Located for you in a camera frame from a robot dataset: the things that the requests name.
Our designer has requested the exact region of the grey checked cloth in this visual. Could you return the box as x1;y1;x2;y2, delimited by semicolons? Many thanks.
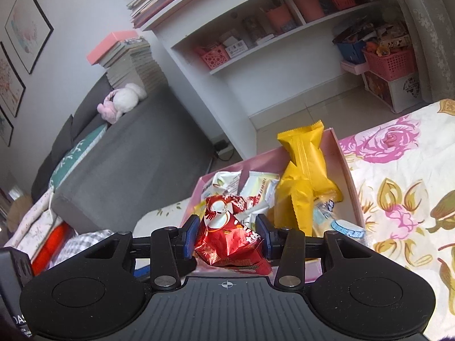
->
53;229;115;268

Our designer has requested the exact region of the pile of colourful packets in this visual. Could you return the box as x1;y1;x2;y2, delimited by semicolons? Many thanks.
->
332;16;413;57

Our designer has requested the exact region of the grey sofa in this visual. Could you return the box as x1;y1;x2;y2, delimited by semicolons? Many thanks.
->
30;74;223;237

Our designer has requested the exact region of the yellow snack packet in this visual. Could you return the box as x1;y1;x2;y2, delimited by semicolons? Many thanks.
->
275;121;344;238

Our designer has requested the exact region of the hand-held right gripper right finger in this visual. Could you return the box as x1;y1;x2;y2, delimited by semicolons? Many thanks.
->
255;214;354;289

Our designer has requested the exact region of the clear jar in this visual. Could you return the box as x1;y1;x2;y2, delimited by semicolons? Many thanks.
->
243;16;266;42

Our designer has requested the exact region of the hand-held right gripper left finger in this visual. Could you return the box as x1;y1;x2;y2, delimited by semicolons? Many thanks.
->
107;215;200;290

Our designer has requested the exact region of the clear blue snack packet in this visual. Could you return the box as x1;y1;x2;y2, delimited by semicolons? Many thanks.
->
312;197;367;239

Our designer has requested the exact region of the pink perforated basket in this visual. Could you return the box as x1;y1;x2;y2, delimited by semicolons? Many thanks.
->
194;44;230;70

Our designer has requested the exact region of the blue storage box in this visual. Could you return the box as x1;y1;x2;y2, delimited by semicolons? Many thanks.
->
336;39;367;65

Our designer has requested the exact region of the white green snack packet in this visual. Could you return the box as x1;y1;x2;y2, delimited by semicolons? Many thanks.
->
211;170;247;200

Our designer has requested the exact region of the small framed wall picture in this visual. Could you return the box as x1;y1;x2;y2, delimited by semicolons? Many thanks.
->
0;108;14;147

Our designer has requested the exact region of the pink cardboard box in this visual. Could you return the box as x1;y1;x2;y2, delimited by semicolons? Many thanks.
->
179;128;367;283

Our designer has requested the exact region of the pink round pot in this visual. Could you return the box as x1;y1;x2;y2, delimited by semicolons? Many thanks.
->
291;0;326;22

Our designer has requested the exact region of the beige lace curtain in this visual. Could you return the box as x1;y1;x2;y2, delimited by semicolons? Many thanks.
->
389;0;455;104

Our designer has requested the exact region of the white printed storage box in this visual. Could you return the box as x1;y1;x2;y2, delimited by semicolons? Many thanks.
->
362;71;422;115

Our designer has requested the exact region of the teal patterned pillow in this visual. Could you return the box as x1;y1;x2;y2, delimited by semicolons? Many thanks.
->
48;124;108;190

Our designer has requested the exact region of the brown round cushion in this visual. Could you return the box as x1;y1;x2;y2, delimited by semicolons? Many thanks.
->
6;195;33;232

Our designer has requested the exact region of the pink pen cup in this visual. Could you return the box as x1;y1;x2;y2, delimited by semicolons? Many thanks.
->
265;5;296;35

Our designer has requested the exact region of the floral blanket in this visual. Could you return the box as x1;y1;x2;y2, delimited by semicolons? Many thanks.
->
133;99;455;341

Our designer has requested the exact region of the orange cloth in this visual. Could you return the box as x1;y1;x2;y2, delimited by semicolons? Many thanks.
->
31;221;73;275

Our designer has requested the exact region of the cream striped snack packet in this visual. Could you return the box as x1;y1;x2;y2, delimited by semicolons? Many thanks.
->
239;171;281;217

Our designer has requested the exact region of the small white labelled box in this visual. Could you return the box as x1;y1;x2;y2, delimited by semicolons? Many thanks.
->
226;40;249;58

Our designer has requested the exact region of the red snack packet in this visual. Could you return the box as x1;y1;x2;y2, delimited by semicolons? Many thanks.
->
194;195;273;276

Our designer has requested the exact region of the pink lattice basket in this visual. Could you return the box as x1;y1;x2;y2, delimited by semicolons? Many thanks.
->
362;47;417;81

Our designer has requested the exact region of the stack of grey books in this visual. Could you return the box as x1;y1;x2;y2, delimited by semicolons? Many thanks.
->
99;37;168;95

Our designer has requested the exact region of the floral folded cloth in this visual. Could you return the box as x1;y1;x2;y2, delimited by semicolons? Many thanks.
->
3;188;68;256

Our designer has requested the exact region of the pink plastic tray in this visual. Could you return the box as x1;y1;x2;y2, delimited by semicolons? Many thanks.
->
339;59;369;76

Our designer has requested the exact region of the pink and white plush toy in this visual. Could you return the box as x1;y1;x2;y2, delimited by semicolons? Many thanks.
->
98;83;147;124

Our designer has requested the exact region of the black power adapter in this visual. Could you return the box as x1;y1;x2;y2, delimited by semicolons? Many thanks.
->
212;140;234;157

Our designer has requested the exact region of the framed red tree picture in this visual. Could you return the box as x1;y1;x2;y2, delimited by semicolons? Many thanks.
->
0;42;26;118

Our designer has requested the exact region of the large framed wall picture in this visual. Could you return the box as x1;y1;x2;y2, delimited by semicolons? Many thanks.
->
5;0;55;75

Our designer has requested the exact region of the white bookshelf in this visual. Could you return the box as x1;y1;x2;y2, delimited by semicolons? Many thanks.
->
128;0;404;160

